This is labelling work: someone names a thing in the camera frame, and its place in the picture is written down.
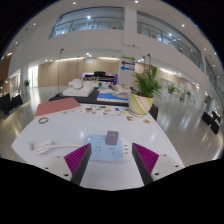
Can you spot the far potted plant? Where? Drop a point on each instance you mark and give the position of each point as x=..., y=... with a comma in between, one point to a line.
x=26, y=82
x=189, y=93
x=171, y=88

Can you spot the potted plant in striped pot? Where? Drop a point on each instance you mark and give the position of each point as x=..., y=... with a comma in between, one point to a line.
x=140, y=103

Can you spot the white sign with arrows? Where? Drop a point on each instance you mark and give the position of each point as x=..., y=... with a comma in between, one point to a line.
x=127, y=71

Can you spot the tall black lamp stand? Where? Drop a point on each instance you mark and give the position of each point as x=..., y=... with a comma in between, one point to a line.
x=148, y=61
x=59, y=73

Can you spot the white and wood model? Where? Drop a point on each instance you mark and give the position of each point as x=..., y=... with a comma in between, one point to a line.
x=118, y=89

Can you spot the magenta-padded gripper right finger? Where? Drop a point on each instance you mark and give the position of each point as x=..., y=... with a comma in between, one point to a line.
x=146, y=159

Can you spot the pink flat board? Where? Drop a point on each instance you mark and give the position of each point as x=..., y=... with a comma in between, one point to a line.
x=56, y=106

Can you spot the blue flat model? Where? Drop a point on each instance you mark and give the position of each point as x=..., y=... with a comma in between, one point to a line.
x=111, y=97

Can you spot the black chairs group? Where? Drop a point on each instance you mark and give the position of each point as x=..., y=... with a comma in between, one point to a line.
x=8, y=101
x=213, y=123

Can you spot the black piano with purple screen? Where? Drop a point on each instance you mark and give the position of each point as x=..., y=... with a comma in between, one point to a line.
x=99, y=76

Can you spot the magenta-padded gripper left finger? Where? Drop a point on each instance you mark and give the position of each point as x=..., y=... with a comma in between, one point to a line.
x=77, y=159

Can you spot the colourful sticker sheet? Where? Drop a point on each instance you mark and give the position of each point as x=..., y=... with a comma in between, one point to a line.
x=103, y=110

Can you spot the small orange round disc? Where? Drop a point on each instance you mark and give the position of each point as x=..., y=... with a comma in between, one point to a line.
x=129, y=118
x=146, y=121

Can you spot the black display table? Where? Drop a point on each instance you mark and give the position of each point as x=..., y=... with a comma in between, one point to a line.
x=86, y=97

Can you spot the ceiling spot lights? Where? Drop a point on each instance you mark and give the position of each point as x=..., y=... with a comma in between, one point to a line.
x=88, y=17

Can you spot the purple-grey charger block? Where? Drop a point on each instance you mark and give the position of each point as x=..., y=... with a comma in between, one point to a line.
x=112, y=138

